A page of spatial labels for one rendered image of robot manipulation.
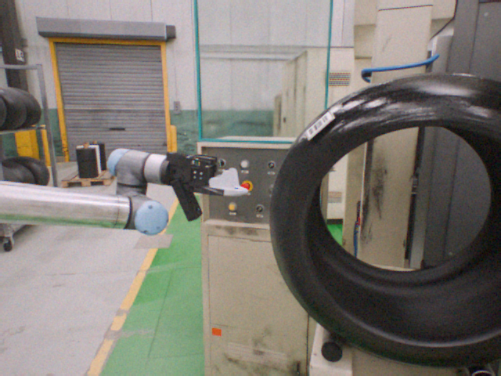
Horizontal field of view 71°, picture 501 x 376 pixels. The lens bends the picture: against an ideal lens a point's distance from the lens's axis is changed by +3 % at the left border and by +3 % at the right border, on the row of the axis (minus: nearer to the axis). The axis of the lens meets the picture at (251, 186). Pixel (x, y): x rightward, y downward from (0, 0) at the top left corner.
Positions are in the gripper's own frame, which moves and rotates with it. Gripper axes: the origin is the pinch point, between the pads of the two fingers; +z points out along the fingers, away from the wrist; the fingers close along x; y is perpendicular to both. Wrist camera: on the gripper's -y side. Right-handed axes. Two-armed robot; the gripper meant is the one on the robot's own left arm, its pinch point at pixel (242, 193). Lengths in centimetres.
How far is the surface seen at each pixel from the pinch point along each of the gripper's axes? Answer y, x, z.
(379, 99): 24.4, -10.7, 25.7
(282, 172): 8.7, -9.0, 10.6
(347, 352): -31.3, -4.0, 30.0
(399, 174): 6.0, 27.4, 37.3
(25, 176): -93, 216, -313
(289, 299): -63, 61, 9
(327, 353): -28.4, -9.9, 25.6
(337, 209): -101, 344, 25
